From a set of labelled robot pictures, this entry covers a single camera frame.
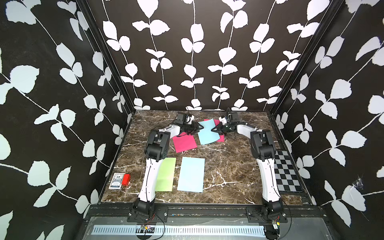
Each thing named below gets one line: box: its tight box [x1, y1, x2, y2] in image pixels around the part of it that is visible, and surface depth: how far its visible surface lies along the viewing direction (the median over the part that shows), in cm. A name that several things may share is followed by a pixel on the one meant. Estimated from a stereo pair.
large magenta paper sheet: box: [172, 132, 198, 153], surface depth 102 cm
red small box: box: [122, 173, 131, 186], surface depth 85 cm
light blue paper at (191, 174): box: [177, 156, 205, 193], surface depth 90 cm
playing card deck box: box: [108, 173, 126, 190], surface depth 85 cm
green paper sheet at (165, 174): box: [155, 157, 176, 192], surface depth 86 cm
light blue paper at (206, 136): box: [197, 118, 220, 145], surface depth 107 cm
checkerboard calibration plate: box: [274, 150, 303, 192], surface depth 88 cm
